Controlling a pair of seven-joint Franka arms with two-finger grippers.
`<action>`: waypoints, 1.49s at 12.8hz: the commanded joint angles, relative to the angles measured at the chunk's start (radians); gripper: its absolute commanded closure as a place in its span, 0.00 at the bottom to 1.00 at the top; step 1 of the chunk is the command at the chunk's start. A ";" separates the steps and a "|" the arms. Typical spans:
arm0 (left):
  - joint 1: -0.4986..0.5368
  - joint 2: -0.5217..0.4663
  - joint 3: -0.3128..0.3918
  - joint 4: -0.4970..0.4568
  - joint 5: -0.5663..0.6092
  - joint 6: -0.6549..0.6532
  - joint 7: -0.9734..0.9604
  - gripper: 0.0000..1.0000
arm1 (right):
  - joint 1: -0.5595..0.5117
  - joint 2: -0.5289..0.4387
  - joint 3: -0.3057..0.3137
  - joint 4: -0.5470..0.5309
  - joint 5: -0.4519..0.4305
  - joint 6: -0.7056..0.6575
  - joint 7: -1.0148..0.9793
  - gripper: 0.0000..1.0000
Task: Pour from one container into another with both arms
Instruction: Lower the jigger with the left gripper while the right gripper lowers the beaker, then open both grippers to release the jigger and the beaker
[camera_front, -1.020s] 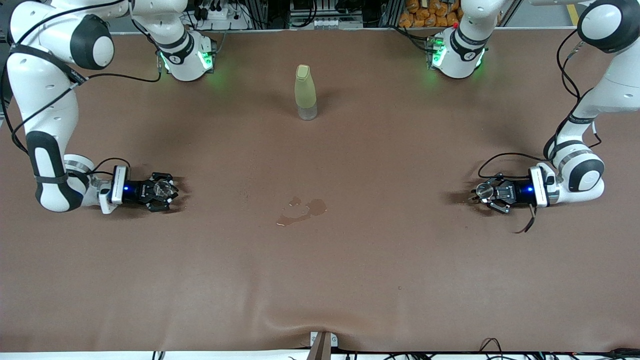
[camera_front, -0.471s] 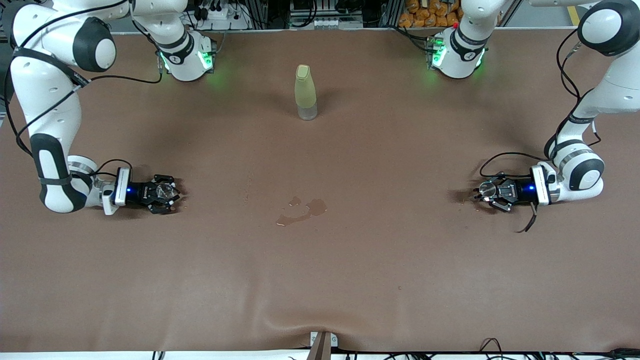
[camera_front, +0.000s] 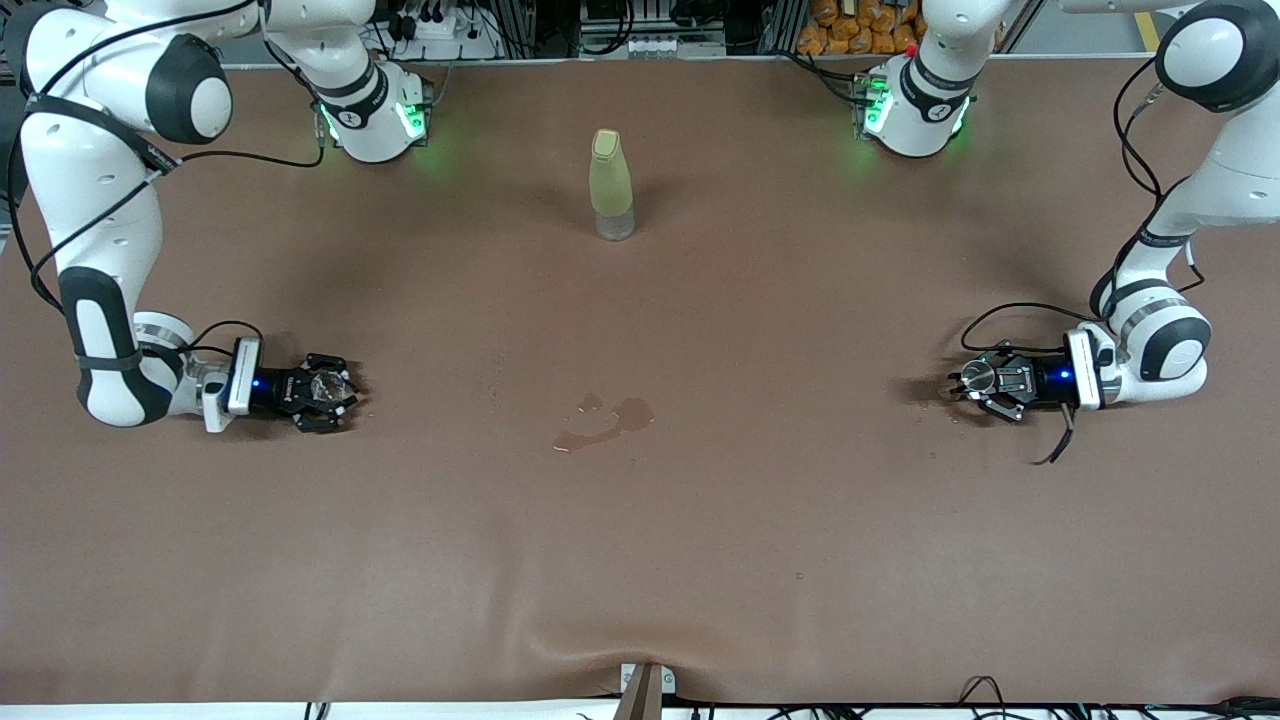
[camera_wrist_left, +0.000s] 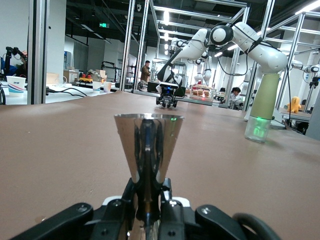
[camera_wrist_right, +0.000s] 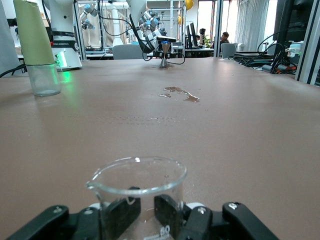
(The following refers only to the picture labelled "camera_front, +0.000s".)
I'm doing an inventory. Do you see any clear glass cup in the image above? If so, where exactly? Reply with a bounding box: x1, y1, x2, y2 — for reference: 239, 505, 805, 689
306, 368, 353, 409

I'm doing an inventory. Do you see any metal jigger measuring cup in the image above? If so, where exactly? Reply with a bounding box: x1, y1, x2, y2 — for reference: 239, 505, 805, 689
948, 362, 999, 399

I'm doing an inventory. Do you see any brown liquid puddle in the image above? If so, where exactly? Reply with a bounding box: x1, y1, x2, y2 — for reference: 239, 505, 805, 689
552, 396, 656, 454

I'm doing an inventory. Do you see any yellow-green bottle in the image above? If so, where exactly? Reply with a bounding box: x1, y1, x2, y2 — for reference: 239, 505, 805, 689
588, 128, 638, 242

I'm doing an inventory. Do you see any brown table mat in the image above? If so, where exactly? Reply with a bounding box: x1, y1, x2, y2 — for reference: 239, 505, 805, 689
0, 55, 1280, 707

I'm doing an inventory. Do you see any white power strip with plugs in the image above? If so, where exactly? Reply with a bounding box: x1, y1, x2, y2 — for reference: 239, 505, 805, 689
385, 8, 501, 61

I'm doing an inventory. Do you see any orange packaged goods pile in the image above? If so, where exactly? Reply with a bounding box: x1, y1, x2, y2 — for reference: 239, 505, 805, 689
797, 0, 926, 56

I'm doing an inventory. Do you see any white terminal strip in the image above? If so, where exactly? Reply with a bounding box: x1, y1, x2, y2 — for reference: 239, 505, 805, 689
580, 35, 726, 59

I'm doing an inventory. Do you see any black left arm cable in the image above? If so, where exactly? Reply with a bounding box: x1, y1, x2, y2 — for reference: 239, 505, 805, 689
960, 55, 1206, 351

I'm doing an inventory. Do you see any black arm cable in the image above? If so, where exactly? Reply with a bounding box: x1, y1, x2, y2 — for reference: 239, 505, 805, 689
960, 55, 1206, 351
5, 0, 331, 356

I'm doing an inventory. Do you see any thin black dangling cable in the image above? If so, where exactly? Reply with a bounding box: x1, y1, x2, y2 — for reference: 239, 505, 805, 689
1033, 405, 1077, 466

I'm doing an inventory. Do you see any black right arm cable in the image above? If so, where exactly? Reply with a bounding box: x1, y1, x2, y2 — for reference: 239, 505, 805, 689
5, 0, 331, 356

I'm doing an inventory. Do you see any grey metal clamp bracket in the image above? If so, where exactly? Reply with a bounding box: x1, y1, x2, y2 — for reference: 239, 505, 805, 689
620, 662, 678, 698

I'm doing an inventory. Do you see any dark camera pole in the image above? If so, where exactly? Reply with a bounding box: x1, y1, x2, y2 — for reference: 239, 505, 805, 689
612, 665, 665, 720

